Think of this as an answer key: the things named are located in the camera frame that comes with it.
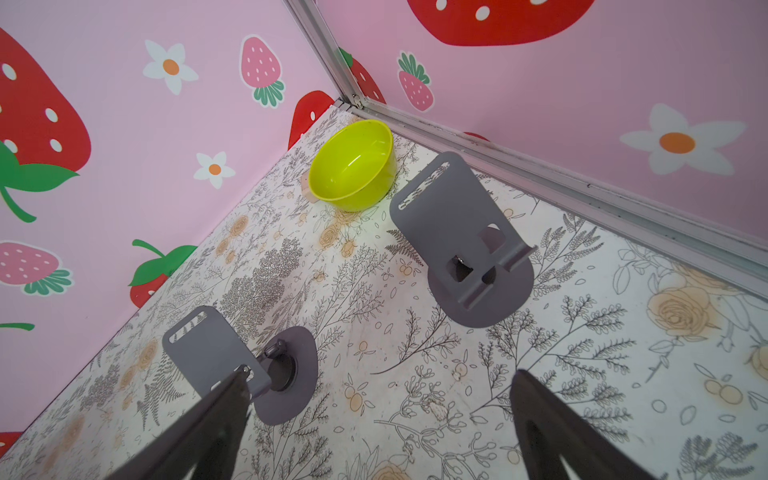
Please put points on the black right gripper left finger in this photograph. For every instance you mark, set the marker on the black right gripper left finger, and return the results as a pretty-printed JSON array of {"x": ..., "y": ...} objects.
[{"x": 203, "y": 443}]

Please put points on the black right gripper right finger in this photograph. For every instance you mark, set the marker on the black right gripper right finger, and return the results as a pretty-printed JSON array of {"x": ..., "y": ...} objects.
[{"x": 552, "y": 436}]

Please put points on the grey stand right rear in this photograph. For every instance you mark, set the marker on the grey stand right rear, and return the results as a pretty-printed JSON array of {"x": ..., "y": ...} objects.
[{"x": 281, "y": 378}]

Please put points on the grey stand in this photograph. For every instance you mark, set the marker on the grey stand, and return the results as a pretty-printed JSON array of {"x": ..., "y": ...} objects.
[
  {"x": 281, "y": 378},
  {"x": 478, "y": 266}
]

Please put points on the grey stand far right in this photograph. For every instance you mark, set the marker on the grey stand far right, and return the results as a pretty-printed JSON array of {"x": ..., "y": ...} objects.
[{"x": 478, "y": 266}]

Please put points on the lime green plastic bowl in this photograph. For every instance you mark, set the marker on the lime green plastic bowl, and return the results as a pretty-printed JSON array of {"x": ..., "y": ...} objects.
[{"x": 356, "y": 168}]

